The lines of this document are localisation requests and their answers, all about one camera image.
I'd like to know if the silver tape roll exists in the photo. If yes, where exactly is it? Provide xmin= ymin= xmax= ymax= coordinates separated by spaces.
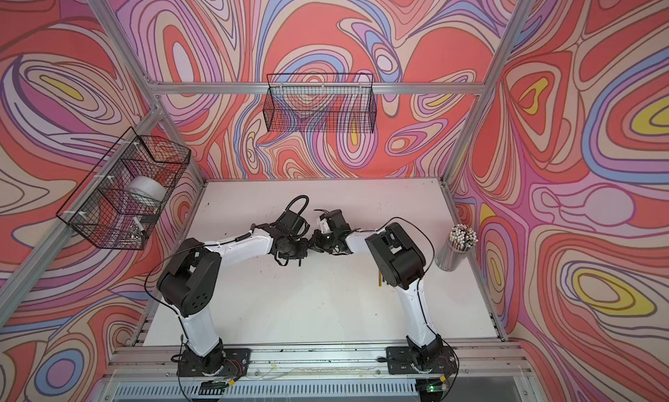
xmin=125 ymin=176 xmax=167 ymax=206

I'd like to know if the black wire basket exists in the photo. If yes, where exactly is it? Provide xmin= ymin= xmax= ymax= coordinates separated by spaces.
xmin=262 ymin=72 xmax=377 ymax=135
xmin=57 ymin=128 xmax=191 ymax=250

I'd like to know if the aluminium frame corner post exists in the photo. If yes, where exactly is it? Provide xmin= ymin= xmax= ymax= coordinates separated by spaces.
xmin=77 ymin=0 xmax=207 ymax=186

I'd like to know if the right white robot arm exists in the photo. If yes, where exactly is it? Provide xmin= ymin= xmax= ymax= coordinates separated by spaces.
xmin=309 ymin=210 xmax=444 ymax=372

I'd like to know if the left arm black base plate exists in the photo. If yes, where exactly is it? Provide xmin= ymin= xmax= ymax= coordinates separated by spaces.
xmin=174 ymin=347 xmax=251 ymax=379

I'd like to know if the back black wire basket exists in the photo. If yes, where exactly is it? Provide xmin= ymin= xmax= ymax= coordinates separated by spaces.
xmin=262 ymin=72 xmax=377 ymax=135

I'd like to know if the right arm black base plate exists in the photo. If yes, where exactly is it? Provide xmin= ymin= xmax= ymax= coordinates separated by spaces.
xmin=384 ymin=346 xmax=459 ymax=377

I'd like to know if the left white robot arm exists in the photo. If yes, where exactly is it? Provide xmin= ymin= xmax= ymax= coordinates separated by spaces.
xmin=157 ymin=210 xmax=310 ymax=370

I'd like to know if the left black wire basket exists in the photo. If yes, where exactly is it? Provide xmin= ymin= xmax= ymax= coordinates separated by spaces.
xmin=57 ymin=128 xmax=191 ymax=250

